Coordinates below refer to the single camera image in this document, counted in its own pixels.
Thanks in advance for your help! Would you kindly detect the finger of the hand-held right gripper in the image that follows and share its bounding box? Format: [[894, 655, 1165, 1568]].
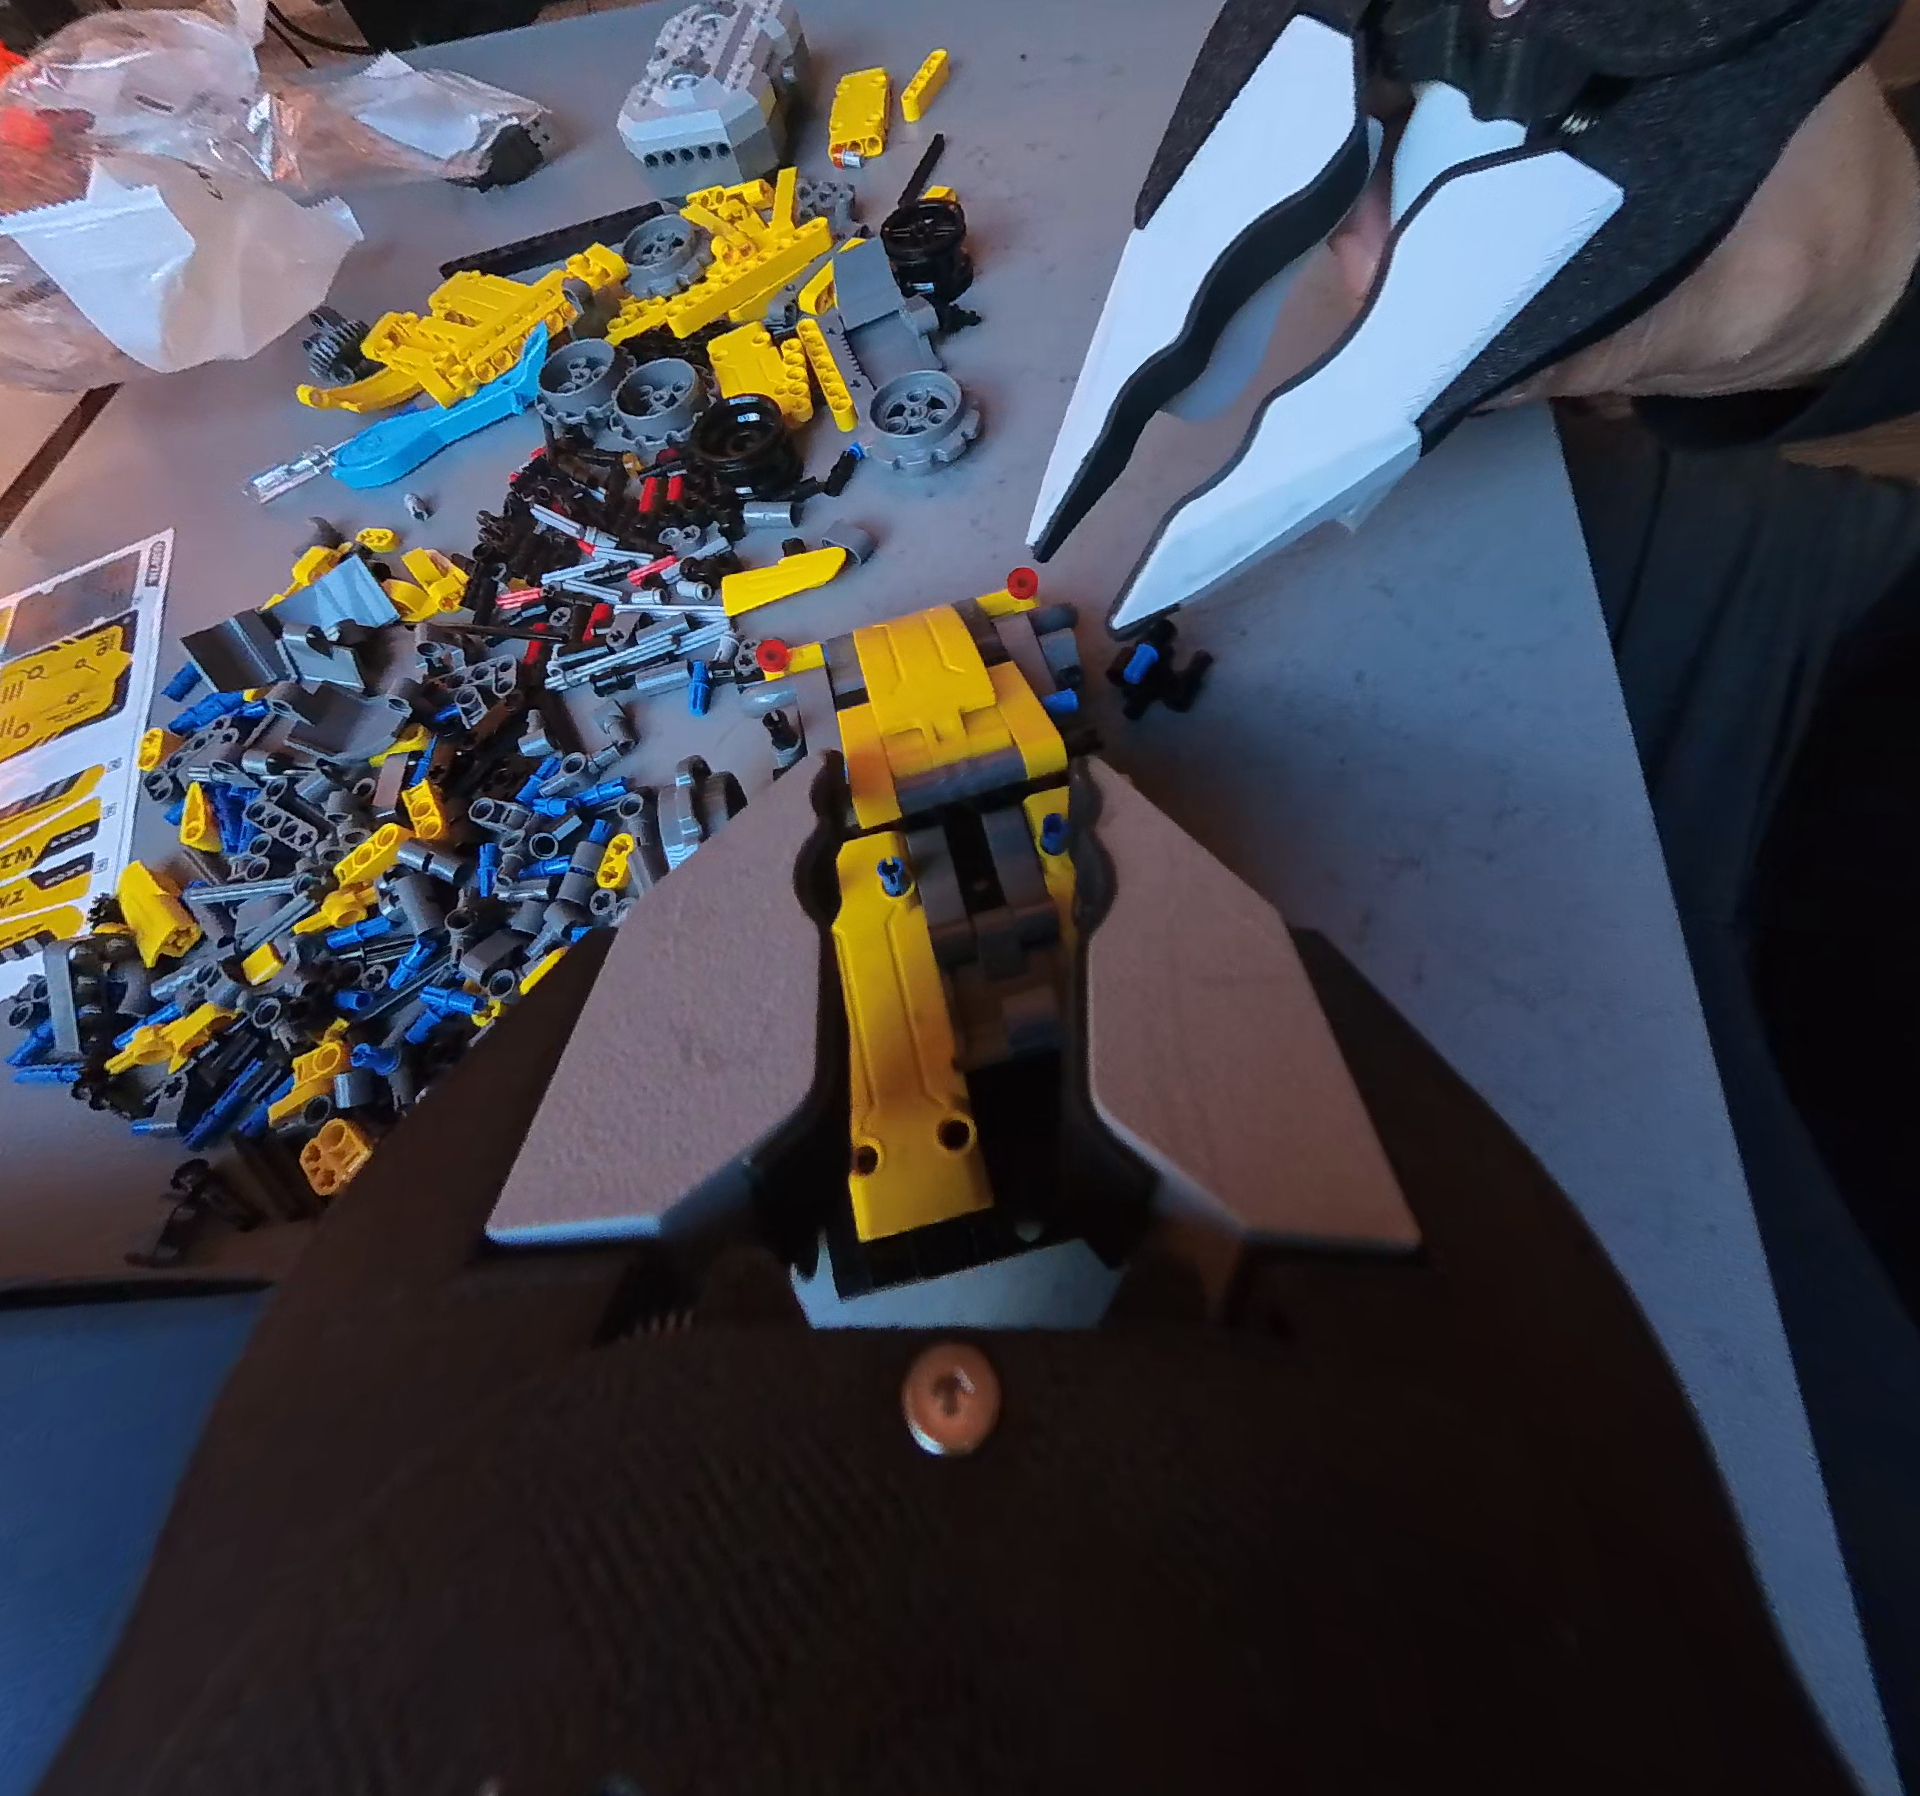
[[1106, 79, 1630, 645], [1024, 16, 1381, 565]]

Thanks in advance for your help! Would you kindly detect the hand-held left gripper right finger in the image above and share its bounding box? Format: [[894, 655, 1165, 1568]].
[[1055, 754, 1425, 1266]]

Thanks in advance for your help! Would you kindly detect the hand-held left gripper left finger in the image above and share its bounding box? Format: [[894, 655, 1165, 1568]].
[[484, 754, 850, 1251]]

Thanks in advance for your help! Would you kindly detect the yellow toy vehicle model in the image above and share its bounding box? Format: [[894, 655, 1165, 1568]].
[[741, 567, 1120, 1296]]

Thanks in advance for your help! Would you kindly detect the black connector cluster blue pin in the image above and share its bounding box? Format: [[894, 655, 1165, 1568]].
[[1106, 637, 1217, 718]]

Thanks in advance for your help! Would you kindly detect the grey desk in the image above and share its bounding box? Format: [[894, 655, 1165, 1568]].
[[0, 0, 1908, 1796]]

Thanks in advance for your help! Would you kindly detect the person's right hand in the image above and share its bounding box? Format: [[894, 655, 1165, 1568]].
[[1476, 64, 1920, 417]]

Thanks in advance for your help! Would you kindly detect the black sprocket wheel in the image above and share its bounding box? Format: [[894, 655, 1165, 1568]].
[[655, 758, 746, 871]]

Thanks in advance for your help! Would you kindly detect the black toy tyre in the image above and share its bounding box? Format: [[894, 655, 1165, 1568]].
[[877, 191, 977, 297], [691, 393, 797, 491]]

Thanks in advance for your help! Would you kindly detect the pile of loose building bricks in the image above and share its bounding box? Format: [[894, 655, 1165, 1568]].
[[9, 439, 888, 1266]]

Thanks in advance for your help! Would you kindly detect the grey sprocket wheel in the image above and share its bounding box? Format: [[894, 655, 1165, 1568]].
[[613, 353, 710, 448], [535, 339, 625, 434], [868, 368, 985, 472]]

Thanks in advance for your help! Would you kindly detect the yellow curved panel brick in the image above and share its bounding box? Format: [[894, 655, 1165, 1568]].
[[722, 546, 851, 617]]

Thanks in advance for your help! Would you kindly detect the light blue brick tool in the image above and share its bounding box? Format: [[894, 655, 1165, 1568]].
[[324, 326, 549, 491]]

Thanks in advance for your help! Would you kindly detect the yellow sticker sheet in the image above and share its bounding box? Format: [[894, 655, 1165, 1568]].
[[0, 529, 176, 1004]]

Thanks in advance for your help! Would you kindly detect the yellow grey brick sub-assembly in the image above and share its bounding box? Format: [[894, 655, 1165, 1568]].
[[295, 169, 985, 480]]

